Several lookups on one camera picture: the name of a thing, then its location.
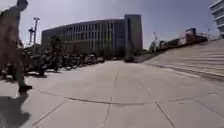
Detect grey concrete slab pavement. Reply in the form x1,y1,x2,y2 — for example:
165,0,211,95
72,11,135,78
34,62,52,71
0,59,224,128

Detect large curved glass building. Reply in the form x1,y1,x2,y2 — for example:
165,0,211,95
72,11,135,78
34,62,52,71
40,13,144,60

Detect thin street lamp pole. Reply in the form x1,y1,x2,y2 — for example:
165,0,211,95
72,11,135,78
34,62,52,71
152,31,159,54

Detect row of parked bicycles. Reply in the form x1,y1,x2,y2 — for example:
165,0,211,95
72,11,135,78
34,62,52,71
0,46,106,78

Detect tree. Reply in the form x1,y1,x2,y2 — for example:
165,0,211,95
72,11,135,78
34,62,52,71
49,34,63,56

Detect low dark building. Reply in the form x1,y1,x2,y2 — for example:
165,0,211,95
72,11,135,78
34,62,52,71
157,27,209,51

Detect tall lamp pole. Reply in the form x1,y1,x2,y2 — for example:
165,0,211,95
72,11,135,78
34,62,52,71
28,16,41,48

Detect wide concrete stairs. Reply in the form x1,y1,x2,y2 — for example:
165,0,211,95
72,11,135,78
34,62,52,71
142,39,224,80

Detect person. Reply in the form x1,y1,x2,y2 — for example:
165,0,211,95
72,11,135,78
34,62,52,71
0,0,34,93

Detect white building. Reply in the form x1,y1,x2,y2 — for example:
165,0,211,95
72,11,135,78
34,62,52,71
209,0,224,40

